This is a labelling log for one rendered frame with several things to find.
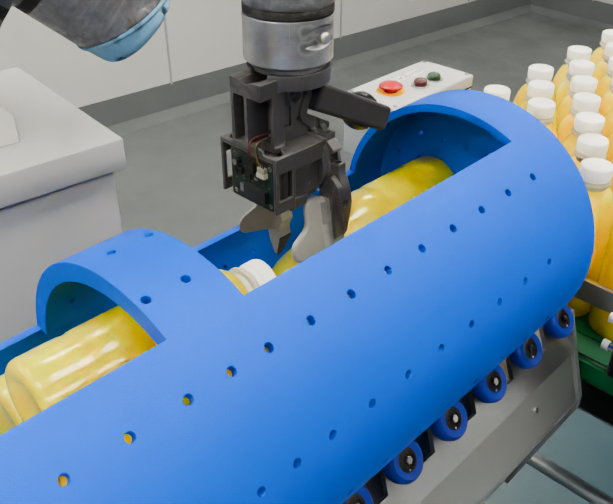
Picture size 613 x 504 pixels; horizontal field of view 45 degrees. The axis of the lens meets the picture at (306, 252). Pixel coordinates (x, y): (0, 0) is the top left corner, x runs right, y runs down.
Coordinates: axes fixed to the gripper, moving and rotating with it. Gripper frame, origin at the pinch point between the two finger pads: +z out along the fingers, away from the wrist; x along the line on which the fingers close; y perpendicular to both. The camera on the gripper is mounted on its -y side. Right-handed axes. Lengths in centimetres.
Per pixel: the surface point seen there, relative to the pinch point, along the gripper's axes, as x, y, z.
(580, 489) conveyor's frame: 14, -64, 80
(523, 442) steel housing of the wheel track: 19.4, -16.7, 25.6
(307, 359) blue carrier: 16.8, 17.0, -7.0
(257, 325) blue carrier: 14.0, 19.0, -9.5
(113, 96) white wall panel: -262, -135, 94
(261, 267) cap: 6.2, 11.5, -6.8
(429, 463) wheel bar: 16.8, -0.7, 18.1
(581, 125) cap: 4.2, -49.6, 0.6
